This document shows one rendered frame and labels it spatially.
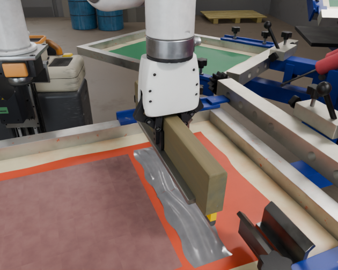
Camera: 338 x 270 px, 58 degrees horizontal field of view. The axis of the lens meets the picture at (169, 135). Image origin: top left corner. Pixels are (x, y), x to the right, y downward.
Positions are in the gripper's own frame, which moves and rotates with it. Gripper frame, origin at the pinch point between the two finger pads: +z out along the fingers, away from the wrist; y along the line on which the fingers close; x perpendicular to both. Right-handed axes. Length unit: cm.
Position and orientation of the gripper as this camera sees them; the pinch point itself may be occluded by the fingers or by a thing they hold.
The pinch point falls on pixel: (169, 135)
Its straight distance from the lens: 56.9
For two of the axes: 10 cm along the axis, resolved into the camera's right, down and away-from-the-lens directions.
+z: -0.1, 8.5, 5.2
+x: 3.6, 4.9, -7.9
